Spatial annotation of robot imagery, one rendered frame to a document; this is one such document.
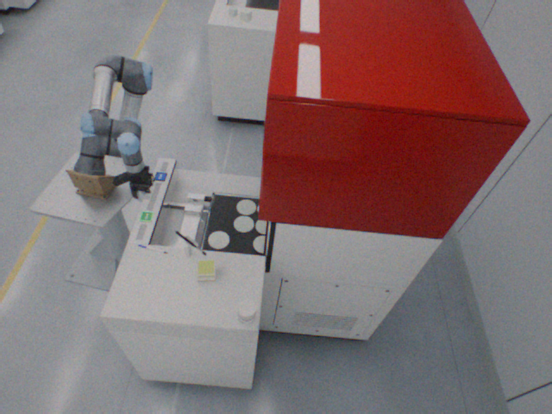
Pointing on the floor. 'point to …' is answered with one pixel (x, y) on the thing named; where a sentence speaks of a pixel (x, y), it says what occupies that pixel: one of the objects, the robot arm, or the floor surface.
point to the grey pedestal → (101, 255)
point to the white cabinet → (189, 360)
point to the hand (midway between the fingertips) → (140, 198)
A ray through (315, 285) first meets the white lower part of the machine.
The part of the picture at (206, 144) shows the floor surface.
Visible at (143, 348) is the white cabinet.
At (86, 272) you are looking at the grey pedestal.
